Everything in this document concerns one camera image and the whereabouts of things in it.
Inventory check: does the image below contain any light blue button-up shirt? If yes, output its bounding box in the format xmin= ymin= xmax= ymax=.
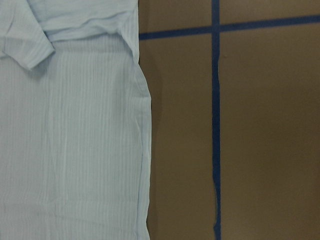
xmin=0 ymin=0 xmax=152 ymax=240

